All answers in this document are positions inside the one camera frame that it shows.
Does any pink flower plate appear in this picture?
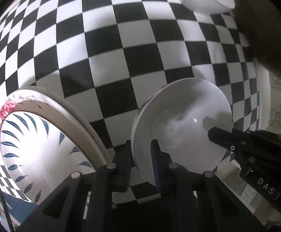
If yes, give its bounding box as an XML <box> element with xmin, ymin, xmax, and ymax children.
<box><xmin>0</xmin><ymin>86</ymin><xmax>111</xmax><ymax>169</ymax></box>

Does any black white checkered mat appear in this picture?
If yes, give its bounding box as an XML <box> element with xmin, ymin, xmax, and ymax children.
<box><xmin>0</xmin><ymin>0</ymin><xmax>260</xmax><ymax>198</ymax></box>

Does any blue leaf patterned plate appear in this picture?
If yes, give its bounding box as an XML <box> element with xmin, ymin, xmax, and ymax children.
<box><xmin>0</xmin><ymin>111</ymin><xmax>95</xmax><ymax>204</ymax></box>

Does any black cable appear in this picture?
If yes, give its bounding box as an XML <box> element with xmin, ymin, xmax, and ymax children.
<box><xmin>0</xmin><ymin>161</ymin><xmax>14</xmax><ymax>232</ymax></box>

